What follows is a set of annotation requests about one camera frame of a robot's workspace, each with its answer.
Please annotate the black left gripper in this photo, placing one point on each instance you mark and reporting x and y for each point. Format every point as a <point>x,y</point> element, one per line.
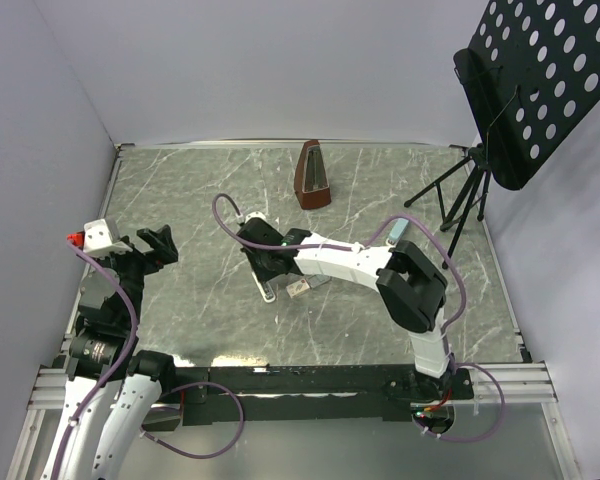
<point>164,250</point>

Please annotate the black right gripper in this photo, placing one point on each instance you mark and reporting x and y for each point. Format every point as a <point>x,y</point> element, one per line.
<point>262,276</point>

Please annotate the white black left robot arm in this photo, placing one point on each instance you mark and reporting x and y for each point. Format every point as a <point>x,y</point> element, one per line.
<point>111,385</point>

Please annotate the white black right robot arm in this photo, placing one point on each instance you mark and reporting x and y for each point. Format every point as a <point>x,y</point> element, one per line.
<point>411,287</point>

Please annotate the white staple box sleeve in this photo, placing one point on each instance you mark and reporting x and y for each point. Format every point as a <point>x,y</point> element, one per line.
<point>297,288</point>

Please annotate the brown wooden metronome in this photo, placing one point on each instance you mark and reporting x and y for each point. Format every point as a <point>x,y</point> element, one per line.
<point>311,185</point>

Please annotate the black perforated music stand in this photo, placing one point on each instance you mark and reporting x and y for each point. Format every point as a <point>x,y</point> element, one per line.
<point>531,76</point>

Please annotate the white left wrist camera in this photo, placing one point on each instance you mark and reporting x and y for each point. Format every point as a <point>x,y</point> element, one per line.
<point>99,239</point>

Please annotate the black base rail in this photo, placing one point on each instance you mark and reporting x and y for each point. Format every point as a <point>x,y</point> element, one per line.
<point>209,395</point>

